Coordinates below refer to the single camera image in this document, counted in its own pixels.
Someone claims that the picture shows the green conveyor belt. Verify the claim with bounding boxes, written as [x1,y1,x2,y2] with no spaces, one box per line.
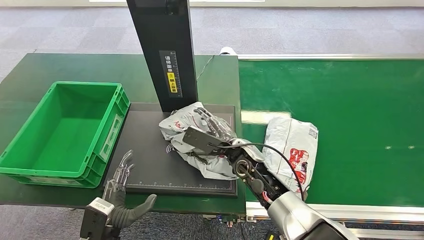
[238,58,424,208]

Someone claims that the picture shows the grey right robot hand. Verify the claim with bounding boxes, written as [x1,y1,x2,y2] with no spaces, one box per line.
[195,107,238,143]

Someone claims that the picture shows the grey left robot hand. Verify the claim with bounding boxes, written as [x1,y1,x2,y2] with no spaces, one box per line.
[102,149,158,230]

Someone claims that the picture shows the metal connectors under table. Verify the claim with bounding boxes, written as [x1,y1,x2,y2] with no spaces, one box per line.
[203,215,258,229]

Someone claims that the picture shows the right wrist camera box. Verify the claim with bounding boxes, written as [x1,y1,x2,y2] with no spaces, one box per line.
[182,125,229,156]

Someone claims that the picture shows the black scanner column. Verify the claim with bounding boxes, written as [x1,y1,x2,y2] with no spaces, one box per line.
[125,0,200,114]

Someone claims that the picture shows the black yellow column label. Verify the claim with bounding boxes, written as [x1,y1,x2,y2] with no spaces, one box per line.
[158,50,184,99]

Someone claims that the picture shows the black scanner base plate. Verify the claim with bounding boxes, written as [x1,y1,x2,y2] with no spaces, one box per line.
[101,103,239,199]

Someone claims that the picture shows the dark green table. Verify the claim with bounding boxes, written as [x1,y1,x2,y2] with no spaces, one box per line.
[0,52,248,216]

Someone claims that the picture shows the green plastic crate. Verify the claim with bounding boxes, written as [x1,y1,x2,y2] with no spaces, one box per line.
[0,81,131,190]

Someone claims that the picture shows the thin grey cable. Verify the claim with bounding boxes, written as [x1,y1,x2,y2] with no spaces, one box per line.
[196,54,216,82]

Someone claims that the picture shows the white red-printed courier bag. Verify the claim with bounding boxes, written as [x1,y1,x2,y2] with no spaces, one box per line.
[158,101,240,181]
[262,116,319,200]

